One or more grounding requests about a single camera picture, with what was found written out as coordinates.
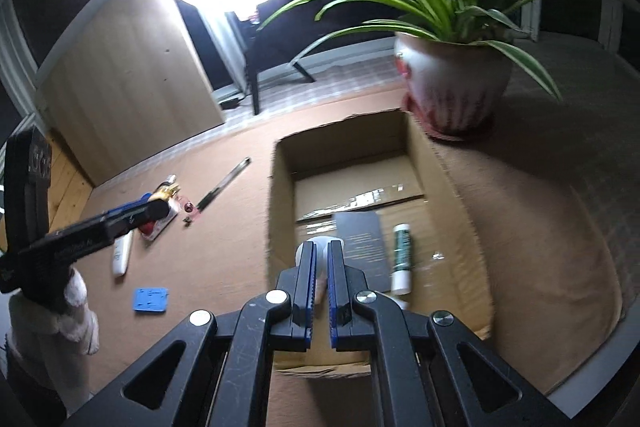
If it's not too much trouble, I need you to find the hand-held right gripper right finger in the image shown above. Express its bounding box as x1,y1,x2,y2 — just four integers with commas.
327,241,573,427

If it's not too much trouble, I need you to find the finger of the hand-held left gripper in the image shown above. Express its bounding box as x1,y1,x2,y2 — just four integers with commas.
107,199,171,238
107,196,153,214

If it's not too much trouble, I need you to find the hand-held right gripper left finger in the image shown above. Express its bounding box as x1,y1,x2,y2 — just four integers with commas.
64,241,318,427

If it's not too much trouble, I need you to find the tissue packet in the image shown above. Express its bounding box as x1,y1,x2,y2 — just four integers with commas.
141,199,182,241

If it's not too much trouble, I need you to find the white charger plug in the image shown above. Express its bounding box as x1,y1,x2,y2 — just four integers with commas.
294,236,347,295

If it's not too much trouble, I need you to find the small white bottle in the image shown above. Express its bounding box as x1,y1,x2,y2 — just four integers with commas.
112,231,134,278

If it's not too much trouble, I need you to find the small clear trinket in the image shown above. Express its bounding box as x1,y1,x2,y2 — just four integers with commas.
177,195,204,226

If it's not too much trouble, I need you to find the black card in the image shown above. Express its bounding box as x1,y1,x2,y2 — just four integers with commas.
332,210,397,291

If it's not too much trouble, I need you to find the green lip balm tube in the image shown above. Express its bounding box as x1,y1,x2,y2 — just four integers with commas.
391,223,414,295

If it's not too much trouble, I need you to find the clear gel pen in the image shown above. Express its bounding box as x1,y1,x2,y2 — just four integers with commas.
195,157,252,212

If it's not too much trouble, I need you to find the blue plastic card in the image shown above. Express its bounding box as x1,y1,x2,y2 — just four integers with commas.
132,287,170,316

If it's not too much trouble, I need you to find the cardboard box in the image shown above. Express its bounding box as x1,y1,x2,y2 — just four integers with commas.
264,107,497,372

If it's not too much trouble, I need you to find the person's left forearm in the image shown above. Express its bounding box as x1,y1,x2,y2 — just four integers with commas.
7,269,101,408

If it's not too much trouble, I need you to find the slatted pine wood board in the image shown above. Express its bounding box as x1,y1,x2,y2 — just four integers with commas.
44,126,94,229

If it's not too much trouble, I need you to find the large light oak board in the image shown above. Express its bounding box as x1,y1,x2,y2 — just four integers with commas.
37,0,227,186

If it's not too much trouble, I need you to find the black chair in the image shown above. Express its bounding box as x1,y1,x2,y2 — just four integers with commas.
227,4,317,116

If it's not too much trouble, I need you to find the red plant saucer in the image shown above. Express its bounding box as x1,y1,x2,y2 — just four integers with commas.
404,93,497,144

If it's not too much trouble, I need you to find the checked sheet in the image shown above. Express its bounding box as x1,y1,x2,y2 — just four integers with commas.
214,51,418,128

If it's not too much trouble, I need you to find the green spider plant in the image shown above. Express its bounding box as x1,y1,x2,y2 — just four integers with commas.
257,0,617,104

